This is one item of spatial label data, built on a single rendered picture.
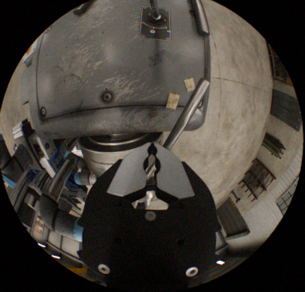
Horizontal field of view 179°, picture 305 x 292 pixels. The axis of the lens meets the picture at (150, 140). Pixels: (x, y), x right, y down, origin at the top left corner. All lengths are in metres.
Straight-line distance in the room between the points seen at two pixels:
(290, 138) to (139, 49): 6.62
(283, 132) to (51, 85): 6.78
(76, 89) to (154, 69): 0.13
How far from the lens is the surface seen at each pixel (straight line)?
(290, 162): 6.95
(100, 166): 0.27
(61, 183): 0.56
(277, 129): 6.68
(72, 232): 0.46
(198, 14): 0.26
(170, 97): 0.17
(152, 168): 0.16
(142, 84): 0.16
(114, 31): 0.20
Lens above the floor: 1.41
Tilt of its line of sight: 59 degrees down
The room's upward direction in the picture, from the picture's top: 162 degrees clockwise
